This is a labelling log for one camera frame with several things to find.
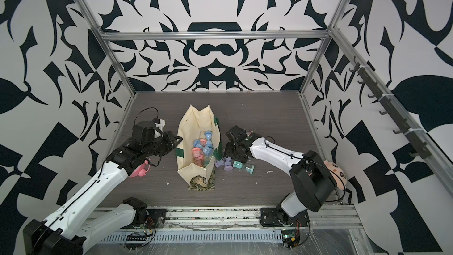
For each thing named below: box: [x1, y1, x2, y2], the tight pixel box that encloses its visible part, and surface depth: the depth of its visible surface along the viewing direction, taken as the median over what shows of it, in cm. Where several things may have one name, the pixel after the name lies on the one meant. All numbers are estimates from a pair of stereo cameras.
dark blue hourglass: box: [204, 130, 214, 150], surface depth 98 cm
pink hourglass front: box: [191, 146, 201, 159], surface depth 89 cm
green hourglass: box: [232, 159, 256, 175], surface depth 88 cm
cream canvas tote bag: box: [174, 105, 222, 191], surface depth 83 cm
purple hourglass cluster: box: [214, 155, 233, 172], surface depth 89 cm
